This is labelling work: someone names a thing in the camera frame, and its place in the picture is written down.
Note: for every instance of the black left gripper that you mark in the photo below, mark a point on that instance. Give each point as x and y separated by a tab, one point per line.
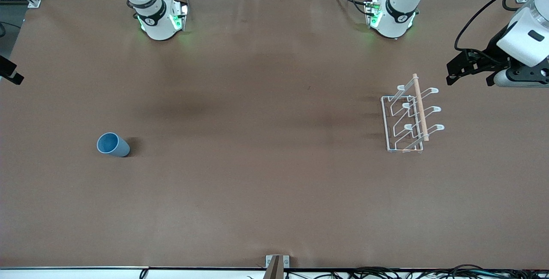
493	53

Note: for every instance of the blue plastic cup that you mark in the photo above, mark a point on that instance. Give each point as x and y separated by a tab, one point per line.
113	145

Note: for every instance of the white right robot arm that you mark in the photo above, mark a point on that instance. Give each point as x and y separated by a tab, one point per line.
156	25

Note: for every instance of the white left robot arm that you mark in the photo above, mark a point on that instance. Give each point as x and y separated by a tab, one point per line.
396	17

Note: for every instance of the grey metal bracket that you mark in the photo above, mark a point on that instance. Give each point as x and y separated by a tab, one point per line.
269	261

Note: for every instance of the brown wooden post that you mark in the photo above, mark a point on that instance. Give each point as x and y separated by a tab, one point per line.
273	270

